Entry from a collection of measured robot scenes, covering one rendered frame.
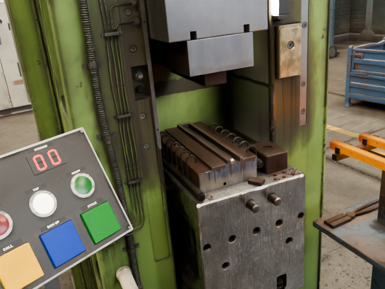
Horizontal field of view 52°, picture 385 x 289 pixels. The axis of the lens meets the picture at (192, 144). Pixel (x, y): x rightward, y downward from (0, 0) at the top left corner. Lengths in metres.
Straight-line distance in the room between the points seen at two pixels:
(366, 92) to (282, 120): 3.66
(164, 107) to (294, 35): 0.57
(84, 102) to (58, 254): 0.45
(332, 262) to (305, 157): 1.01
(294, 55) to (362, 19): 9.02
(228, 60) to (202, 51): 0.09
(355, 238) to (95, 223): 0.82
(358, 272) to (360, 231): 1.02
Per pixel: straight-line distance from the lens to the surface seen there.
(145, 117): 1.22
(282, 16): 1.33
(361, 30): 10.43
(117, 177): 1.23
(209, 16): 1.09
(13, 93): 6.31
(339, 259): 2.49
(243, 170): 1.25
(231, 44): 1.13
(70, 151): 0.97
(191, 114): 1.65
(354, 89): 5.15
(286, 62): 1.38
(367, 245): 1.36
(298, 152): 1.54
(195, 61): 1.08
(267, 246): 1.36
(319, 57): 1.51
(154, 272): 1.47
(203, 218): 1.18
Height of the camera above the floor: 1.49
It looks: 21 degrees down
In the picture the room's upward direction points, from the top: 5 degrees counter-clockwise
